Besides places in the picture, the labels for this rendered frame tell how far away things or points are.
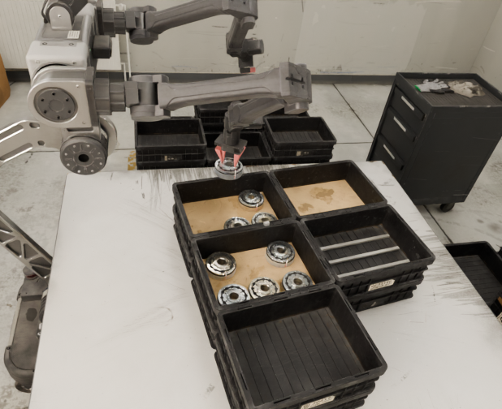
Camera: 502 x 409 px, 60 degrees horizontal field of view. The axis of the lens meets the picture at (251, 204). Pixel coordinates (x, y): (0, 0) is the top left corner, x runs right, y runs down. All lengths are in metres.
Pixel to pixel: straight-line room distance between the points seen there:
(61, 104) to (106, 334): 0.76
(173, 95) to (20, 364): 1.38
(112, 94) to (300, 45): 3.64
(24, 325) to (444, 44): 4.69
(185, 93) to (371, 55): 4.01
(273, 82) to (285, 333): 0.76
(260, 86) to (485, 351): 1.23
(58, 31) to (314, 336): 1.12
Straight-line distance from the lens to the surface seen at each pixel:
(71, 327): 1.57
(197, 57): 4.43
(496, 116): 3.04
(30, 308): 2.24
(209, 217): 1.68
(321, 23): 4.60
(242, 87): 1.02
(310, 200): 1.83
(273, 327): 1.39
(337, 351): 1.39
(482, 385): 1.70
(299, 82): 1.05
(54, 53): 1.17
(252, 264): 1.52
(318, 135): 2.94
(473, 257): 2.80
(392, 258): 1.71
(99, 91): 1.09
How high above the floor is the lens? 1.98
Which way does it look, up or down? 41 degrees down
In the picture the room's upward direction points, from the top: 8 degrees clockwise
